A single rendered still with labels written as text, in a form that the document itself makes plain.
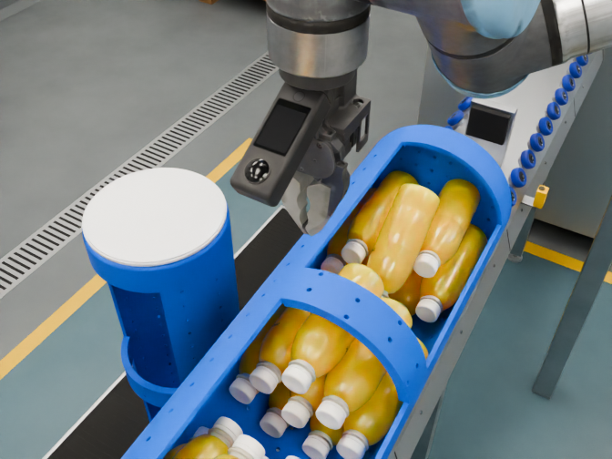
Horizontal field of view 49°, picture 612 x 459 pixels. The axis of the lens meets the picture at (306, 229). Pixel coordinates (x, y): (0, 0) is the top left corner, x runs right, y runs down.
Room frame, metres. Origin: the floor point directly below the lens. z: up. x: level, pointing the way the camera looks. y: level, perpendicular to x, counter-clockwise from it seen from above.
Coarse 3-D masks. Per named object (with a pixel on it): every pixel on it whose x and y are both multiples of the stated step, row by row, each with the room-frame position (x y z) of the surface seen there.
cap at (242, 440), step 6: (240, 438) 0.41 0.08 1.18; (246, 438) 0.41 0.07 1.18; (252, 438) 0.41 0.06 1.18; (234, 444) 0.41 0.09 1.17; (240, 444) 0.41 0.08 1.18; (246, 444) 0.41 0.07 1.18; (252, 444) 0.41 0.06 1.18; (258, 444) 0.41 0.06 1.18; (246, 450) 0.40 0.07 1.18; (252, 450) 0.40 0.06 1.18; (258, 450) 0.40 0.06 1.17; (264, 450) 0.41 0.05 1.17; (252, 456) 0.39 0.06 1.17; (258, 456) 0.40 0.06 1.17
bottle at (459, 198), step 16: (448, 192) 0.91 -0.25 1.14; (464, 192) 0.91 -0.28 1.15; (448, 208) 0.86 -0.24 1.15; (464, 208) 0.87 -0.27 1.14; (432, 224) 0.83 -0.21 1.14; (448, 224) 0.82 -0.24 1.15; (464, 224) 0.84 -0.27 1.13; (432, 240) 0.79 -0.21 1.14; (448, 240) 0.79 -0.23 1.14; (448, 256) 0.78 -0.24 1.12
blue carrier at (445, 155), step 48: (384, 144) 0.97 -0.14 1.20; (432, 144) 0.93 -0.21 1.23; (480, 192) 0.93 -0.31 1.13; (288, 288) 0.62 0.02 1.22; (336, 288) 0.60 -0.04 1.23; (240, 336) 0.54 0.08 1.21; (384, 336) 0.55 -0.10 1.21; (432, 336) 0.70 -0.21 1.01; (192, 384) 0.48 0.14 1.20; (144, 432) 0.42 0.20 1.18; (192, 432) 0.50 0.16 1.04; (288, 432) 0.55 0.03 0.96
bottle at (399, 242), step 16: (400, 192) 0.85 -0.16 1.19; (416, 192) 0.84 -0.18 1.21; (432, 192) 0.84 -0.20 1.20; (400, 208) 0.82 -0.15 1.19; (416, 208) 0.81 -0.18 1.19; (432, 208) 0.82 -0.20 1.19; (384, 224) 0.81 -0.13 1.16; (400, 224) 0.79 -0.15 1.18; (416, 224) 0.79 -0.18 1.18; (384, 240) 0.77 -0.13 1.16; (400, 240) 0.76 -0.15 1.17; (416, 240) 0.77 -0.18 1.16; (384, 256) 0.74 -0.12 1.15; (400, 256) 0.74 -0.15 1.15; (416, 256) 0.76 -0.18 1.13; (384, 272) 0.72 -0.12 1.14; (400, 272) 0.73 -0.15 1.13; (384, 288) 0.71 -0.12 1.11; (400, 288) 0.72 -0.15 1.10
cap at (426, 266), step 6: (420, 258) 0.76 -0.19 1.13; (426, 258) 0.76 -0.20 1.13; (432, 258) 0.76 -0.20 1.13; (414, 264) 0.76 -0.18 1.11; (420, 264) 0.76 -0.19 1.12; (426, 264) 0.75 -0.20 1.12; (432, 264) 0.75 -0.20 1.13; (414, 270) 0.76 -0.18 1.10; (420, 270) 0.76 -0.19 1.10; (426, 270) 0.75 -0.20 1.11; (432, 270) 0.75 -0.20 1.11; (426, 276) 0.75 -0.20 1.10; (432, 276) 0.75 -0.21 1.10
